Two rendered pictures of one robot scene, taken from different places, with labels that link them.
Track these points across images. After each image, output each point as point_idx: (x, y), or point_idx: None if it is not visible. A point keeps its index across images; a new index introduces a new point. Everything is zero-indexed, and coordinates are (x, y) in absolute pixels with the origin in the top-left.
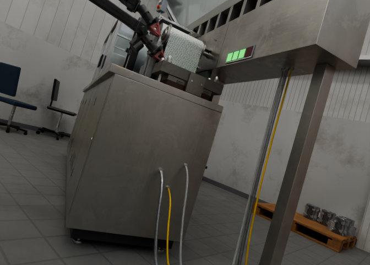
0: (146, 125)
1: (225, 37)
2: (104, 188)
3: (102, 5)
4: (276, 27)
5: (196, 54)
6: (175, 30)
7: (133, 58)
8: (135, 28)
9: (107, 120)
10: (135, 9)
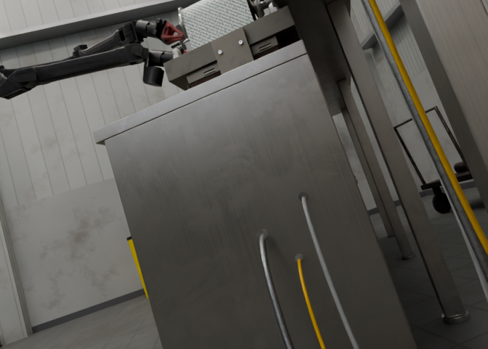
0: (190, 178)
1: None
2: (193, 315)
3: (64, 73)
4: None
5: (239, 6)
6: (188, 8)
7: None
8: (126, 59)
9: (134, 210)
10: (136, 36)
